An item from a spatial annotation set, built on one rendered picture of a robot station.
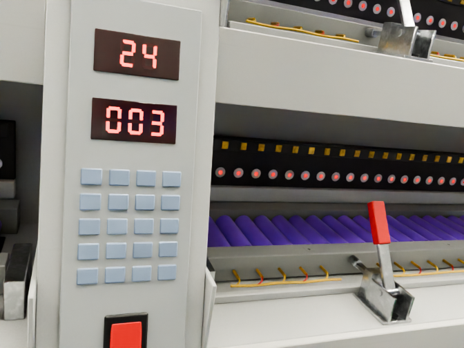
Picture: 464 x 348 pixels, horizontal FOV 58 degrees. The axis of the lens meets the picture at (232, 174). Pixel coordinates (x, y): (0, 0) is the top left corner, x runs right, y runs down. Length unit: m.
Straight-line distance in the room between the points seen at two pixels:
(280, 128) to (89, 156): 0.30
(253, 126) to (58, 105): 0.28
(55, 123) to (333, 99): 0.18
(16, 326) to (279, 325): 0.17
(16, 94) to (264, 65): 0.25
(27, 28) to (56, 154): 0.07
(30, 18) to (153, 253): 0.14
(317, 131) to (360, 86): 0.21
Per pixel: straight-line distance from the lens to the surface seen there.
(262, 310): 0.33
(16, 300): 0.30
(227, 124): 0.47
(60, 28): 0.25
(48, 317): 0.26
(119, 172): 0.24
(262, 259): 0.35
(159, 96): 0.24
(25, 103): 0.44
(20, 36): 0.25
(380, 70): 0.32
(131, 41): 0.24
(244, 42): 0.27
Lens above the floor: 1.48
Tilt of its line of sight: 3 degrees down
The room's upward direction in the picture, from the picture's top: 3 degrees clockwise
